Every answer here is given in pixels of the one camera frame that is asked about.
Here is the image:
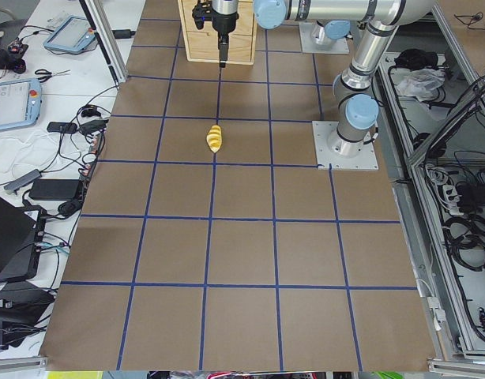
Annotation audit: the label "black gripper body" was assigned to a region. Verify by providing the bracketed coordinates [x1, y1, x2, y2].
[212, 0, 239, 36]

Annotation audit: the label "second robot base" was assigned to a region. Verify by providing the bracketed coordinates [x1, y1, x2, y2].
[299, 20, 351, 54]

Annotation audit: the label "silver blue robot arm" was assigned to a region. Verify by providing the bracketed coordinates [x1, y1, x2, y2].
[253, 0, 434, 158]

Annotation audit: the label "wooden drawer cabinet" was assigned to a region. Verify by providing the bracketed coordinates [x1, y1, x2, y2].
[178, 0, 257, 65]

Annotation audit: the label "yellow croissant toy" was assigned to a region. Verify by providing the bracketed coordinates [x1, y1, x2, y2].
[206, 125, 223, 153]

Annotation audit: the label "upper teach pendant tablet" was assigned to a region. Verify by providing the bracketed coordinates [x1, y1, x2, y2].
[43, 16, 96, 54]

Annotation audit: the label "teach pendant tablet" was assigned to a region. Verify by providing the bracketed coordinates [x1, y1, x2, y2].
[0, 78, 42, 131]
[43, 16, 96, 54]

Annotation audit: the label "black scissors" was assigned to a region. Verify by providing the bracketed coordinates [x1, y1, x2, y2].
[34, 69, 70, 83]

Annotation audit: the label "black phone device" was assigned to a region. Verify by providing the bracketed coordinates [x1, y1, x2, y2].
[47, 122, 78, 134]

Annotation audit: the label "crumpled white plastic bag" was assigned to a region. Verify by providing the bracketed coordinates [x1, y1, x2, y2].
[396, 69, 446, 102]

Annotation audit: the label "lower teach pendant tablet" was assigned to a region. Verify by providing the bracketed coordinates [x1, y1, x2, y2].
[0, 78, 42, 131]

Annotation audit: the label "grey usb hub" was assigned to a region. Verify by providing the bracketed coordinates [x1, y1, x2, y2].
[4, 169, 42, 193]

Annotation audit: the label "black power adapter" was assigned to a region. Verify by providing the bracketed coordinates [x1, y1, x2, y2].
[28, 178, 81, 201]

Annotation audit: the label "white power strip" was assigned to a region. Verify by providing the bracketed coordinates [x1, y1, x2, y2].
[426, 164, 464, 216]

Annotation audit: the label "black laptop computer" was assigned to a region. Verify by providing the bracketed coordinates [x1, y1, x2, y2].
[0, 197, 46, 283]

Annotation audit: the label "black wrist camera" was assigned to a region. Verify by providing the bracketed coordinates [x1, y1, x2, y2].
[192, 0, 212, 30]

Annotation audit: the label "aluminium frame post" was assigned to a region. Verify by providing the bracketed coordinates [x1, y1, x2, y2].
[79, 0, 128, 87]

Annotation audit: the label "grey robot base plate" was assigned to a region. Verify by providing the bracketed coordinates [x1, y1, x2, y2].
[312, 121, 378, 171]

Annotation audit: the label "coiled black cables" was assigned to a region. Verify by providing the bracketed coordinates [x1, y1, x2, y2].
[442, 216, 485, 272]

